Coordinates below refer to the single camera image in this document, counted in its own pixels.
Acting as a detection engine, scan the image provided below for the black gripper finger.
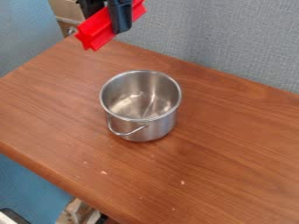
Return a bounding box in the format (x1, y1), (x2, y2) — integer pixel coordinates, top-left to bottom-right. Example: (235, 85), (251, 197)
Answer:
(107, 0), (132, 34)
(76, 0), (107, 18)

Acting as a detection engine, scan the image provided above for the red plastic block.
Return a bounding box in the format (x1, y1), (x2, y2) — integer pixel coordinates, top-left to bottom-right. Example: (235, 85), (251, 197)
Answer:
(75, 0), (146, 51)

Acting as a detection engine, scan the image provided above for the stainless steel pot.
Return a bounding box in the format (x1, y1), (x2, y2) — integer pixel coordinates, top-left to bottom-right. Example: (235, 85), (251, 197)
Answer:
(99, 70), (183, 142)

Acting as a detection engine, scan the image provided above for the black and white device corner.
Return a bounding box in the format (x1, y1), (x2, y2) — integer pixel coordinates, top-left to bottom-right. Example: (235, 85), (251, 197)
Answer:
(0, 208), (31, 224)

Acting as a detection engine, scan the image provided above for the light wooden frame under table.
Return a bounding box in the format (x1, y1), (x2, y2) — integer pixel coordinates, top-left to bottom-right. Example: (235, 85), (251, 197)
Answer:
(55, 199), (103, 224)

